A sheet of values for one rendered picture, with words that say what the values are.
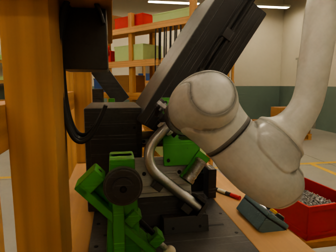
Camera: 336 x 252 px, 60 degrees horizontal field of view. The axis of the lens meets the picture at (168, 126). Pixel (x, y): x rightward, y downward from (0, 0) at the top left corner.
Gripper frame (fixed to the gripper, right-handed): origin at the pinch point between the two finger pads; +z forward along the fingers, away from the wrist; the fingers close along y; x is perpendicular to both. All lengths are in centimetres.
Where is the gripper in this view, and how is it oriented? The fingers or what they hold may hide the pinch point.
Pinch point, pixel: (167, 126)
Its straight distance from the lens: 84.1
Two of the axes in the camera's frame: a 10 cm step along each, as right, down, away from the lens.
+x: -6.6, 7.2, -2.1
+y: -7.3, -6.8, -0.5
